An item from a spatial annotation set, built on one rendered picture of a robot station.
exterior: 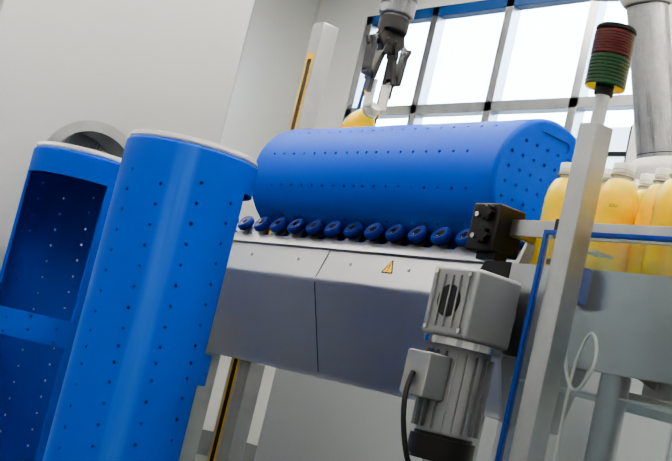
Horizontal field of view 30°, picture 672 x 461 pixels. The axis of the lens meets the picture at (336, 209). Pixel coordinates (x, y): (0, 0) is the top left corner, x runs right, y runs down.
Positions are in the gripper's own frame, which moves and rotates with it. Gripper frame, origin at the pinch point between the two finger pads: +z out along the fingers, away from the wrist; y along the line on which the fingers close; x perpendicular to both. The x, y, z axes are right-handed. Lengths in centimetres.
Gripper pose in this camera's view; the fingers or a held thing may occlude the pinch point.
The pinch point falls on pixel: (376, 96)
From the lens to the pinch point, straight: 306.5
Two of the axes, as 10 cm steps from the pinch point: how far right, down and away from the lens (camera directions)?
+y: -7.7, -2.6, -5.8
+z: -2.3, 9.6, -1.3
